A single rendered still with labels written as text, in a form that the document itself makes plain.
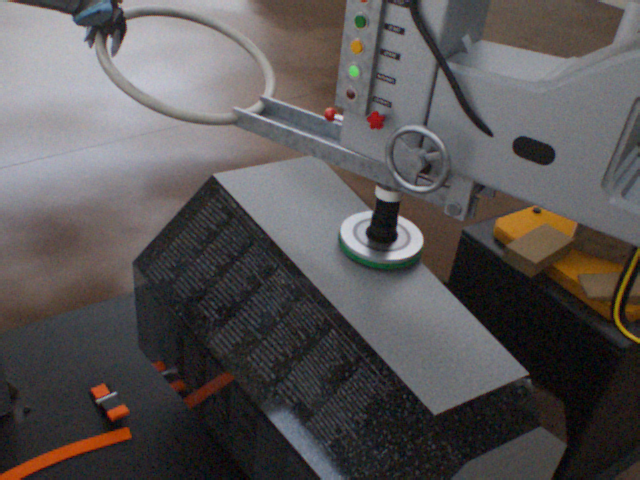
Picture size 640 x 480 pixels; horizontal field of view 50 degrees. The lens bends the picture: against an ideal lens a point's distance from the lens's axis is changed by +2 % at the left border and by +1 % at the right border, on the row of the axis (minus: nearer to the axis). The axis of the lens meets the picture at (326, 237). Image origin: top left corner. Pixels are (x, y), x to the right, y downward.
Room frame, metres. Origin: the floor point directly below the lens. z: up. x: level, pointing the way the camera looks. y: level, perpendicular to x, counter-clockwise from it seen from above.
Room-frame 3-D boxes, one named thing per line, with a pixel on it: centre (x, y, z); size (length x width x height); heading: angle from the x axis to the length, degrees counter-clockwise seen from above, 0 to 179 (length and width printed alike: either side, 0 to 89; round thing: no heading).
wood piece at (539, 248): (1.61, -0.60, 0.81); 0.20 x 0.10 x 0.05; 137
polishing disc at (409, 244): (1.42, -0.14, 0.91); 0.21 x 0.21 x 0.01
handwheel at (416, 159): (1.26, -0.18, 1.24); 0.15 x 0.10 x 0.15; 59
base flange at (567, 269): (1.72, -0.83, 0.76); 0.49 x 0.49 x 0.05; 39
